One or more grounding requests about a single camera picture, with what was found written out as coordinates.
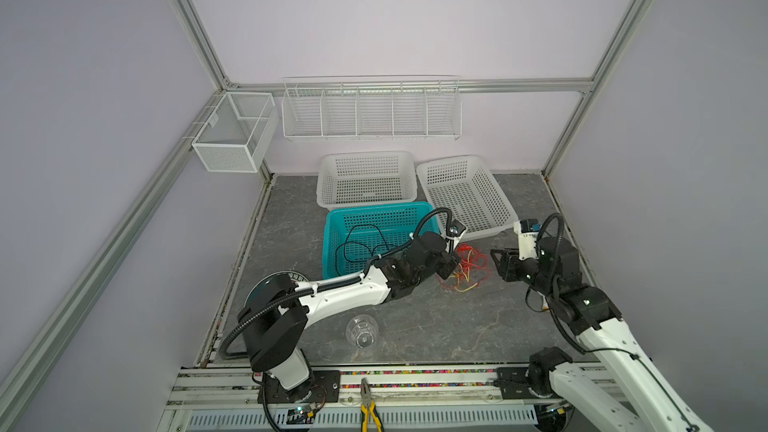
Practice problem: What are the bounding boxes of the red cable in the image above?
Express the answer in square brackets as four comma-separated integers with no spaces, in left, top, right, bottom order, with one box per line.
[440,243,492,290]

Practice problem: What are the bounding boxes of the black cable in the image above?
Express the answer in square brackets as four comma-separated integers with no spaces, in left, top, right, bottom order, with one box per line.
[334,223,400,277]

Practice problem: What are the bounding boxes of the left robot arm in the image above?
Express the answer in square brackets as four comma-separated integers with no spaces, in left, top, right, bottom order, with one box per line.
[217,226,463,395]

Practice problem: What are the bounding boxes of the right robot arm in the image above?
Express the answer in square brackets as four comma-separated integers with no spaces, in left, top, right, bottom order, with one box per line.
[490,235,710,431]

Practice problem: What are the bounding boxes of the teal plastic basket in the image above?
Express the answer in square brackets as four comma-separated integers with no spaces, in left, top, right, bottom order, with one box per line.
[322,202,433,279]

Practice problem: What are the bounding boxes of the clear plastic cup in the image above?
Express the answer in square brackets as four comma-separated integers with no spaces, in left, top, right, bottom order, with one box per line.
[346,314,379,349]

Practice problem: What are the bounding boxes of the white plastic basket right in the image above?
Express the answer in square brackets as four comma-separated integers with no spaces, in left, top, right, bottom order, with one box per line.
[416,156,519,241]

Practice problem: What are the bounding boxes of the white plastic basket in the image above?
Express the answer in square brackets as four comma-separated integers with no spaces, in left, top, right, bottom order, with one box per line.
[416,156,519,241]
[316,151,418,210]

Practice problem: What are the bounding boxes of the white plastic basket left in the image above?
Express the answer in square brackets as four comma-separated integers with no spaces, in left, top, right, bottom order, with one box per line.
[316,151,418,210]

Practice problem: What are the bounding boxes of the round tape plate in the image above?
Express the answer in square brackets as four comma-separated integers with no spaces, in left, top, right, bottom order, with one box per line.
[244,270,309,307]

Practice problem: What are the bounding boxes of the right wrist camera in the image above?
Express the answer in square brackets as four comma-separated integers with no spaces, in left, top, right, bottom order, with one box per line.
[513,219,541,260]

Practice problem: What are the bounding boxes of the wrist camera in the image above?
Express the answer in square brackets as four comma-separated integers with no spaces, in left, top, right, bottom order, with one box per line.
[513,219,541,260]
[446,219,467,240]

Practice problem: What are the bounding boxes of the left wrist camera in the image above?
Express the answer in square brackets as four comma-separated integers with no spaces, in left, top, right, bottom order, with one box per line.
[446,219,467,240]

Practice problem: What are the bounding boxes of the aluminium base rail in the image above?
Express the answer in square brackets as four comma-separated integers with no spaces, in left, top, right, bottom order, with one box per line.
[157,362,631,432]

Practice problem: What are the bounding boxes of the yellow handled pliers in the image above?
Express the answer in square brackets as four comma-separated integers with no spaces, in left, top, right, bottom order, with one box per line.
[360,378,385,432]

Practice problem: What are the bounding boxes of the white wire shelf rack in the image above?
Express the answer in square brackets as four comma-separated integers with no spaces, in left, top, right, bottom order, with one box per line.
[282,75,463,140]

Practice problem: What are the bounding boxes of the white mesh wall box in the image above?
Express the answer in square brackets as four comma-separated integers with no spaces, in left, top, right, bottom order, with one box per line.
[192,92,279,173]

